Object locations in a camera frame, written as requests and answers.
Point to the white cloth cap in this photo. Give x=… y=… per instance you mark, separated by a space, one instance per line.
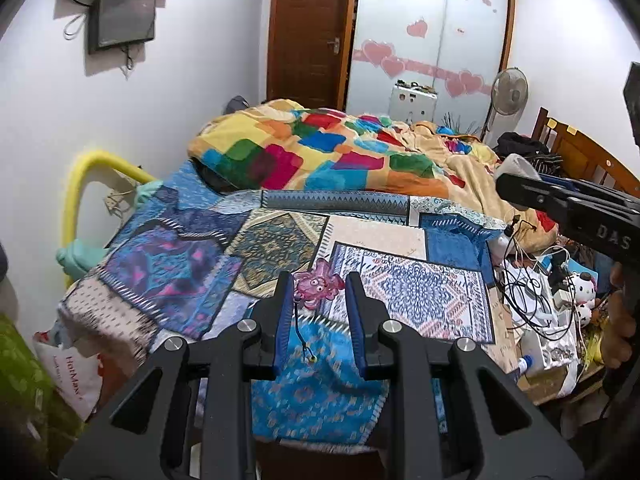
x=517 y=166

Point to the white box appliance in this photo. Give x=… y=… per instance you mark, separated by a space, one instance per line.
x=412 y=105

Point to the wardrobe with pink hearts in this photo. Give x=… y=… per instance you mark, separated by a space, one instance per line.
x=430 y=20

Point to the yellow plush toy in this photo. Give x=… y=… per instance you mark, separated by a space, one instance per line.
x=595 y=350

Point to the person's right hand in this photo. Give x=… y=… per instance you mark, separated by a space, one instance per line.
x=614 y=340

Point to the yellow foam bed rail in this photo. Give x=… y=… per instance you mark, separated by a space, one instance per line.
x=75 y=185

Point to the black clothes pile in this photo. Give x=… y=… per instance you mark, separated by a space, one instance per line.
x=520 y=145

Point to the brown wooden door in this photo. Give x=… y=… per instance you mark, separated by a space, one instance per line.
x=307 y=25

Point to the small wall monitor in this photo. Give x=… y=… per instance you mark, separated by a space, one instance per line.
x=122 y=17

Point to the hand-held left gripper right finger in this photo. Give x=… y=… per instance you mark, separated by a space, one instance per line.
x=356 y=320

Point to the pink octopus charm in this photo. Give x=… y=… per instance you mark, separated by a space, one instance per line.
x=315 y=285

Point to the teal foam wrap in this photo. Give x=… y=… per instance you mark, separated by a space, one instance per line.
x=75 y=259
x=146 y=194

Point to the red and white shopping bag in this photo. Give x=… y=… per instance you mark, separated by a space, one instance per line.
x=70 y=370

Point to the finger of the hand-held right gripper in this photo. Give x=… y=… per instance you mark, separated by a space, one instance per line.
x=530 y=192

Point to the white plastic bottle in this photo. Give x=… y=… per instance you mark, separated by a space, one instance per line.
x=500 y=245

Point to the wooden headboard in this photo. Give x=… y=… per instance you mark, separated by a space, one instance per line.
x=580 y=150

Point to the standing fan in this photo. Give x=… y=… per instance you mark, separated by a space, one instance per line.
x=510 y=92

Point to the green patterned cloth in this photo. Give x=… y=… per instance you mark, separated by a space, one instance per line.
x=22 y=380

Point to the dark grey pillow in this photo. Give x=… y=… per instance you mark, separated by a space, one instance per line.
x=235 y=105

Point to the colourful patch blanket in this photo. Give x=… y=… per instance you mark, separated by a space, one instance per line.
x=325 y=150

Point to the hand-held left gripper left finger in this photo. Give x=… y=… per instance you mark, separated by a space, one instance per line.
x=284 y=320

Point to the blue patchwork bedsheet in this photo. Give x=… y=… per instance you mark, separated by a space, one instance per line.
x=200 y=260

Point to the spotted dog plush toy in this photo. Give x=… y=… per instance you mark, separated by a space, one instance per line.
x=582 y=290

